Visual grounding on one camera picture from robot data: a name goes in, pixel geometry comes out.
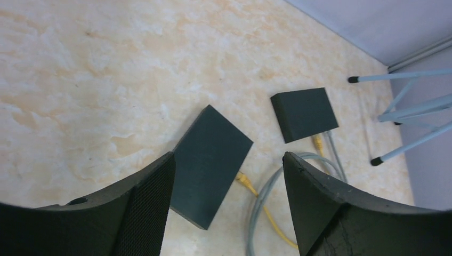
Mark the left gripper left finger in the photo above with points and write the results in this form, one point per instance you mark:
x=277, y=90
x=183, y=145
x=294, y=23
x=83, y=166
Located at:
x=127, y=217

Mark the black network switch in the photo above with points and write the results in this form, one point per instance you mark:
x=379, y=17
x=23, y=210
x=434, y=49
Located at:
x=208, y=158
x=303, y=113

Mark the grey tripod stand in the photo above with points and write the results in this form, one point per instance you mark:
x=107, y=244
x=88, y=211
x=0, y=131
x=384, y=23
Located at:
x=408, y=115

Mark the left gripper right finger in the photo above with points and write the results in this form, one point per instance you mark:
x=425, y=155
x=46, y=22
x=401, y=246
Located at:
x=331, y=217

